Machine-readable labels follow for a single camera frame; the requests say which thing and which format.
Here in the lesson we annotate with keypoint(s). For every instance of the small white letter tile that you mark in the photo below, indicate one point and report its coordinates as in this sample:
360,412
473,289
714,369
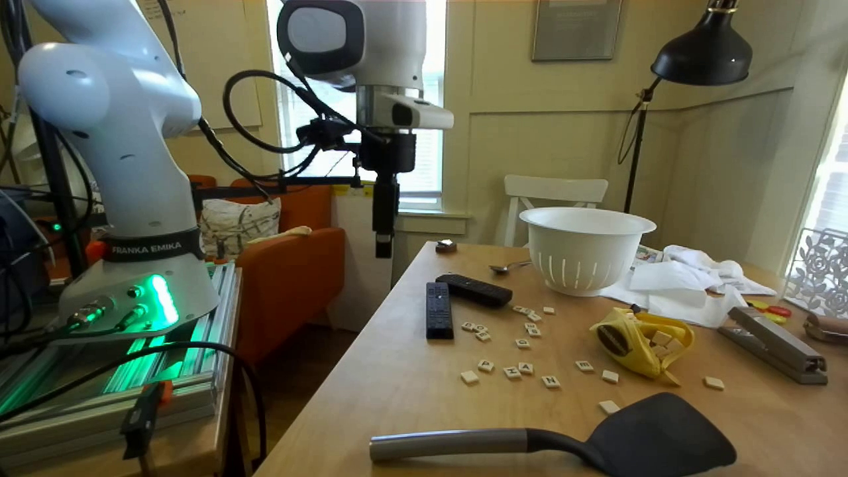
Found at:
523,342
551,383
532,316
609,378
485,363
583,363
483,335
470,378
548,310
532,329
606,406
470,326
524,367
714,383
511,372
516,310

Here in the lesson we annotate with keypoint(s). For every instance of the rounded black remote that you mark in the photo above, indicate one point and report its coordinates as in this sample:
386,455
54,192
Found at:
477,289

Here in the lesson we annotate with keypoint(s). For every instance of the white plastic colander bowl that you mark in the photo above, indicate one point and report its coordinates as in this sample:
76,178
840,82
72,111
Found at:
583,252

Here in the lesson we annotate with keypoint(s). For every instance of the patterned white pillow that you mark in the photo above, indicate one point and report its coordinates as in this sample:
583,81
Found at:
233,225

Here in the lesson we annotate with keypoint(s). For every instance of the framed wall picture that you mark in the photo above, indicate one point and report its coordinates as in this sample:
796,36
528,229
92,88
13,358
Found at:
577,29

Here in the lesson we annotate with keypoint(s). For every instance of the metal spoon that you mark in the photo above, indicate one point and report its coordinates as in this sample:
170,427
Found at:
507,268

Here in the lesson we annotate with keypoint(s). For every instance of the small red yellow object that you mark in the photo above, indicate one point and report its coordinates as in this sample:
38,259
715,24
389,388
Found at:
769,310

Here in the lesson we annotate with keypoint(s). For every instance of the grey metal stapler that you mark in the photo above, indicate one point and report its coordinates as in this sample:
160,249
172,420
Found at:
769,346

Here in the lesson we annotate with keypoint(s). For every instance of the white wooden chair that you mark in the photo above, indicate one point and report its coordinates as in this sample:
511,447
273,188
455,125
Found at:
551,194

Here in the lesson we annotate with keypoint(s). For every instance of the black button remote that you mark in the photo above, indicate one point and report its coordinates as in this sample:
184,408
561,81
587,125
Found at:
437,310

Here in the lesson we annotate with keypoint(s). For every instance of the white crumpled cloth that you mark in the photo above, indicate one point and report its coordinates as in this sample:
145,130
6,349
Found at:
698,280

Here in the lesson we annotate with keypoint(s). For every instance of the brown leather object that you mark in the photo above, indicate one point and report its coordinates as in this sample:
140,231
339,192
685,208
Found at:
826,329

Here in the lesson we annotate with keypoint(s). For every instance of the orange armchair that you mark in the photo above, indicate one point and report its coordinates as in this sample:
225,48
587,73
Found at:
292,281

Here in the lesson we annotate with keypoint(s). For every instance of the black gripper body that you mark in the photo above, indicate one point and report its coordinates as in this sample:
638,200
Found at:
385,154

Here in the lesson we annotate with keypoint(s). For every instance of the black orange clamp device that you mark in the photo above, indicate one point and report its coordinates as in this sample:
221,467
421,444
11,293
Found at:
144,415

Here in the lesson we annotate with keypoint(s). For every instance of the aluminium robot mounting platform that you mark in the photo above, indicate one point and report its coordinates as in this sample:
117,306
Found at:
176,372

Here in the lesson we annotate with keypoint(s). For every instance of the ribbed metal lid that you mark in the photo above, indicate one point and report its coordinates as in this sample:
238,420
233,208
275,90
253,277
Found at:
446,247

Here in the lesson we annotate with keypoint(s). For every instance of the black desk lamp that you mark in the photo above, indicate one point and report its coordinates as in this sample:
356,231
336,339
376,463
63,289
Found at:
702,54

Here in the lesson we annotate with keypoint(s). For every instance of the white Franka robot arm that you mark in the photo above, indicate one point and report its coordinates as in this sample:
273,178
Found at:
115,114

